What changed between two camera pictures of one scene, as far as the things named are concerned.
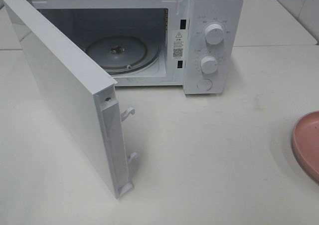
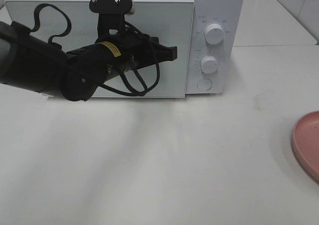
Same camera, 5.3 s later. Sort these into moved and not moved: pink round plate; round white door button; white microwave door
Moved: white microwave door
Not moved: pink round plate; round white door button
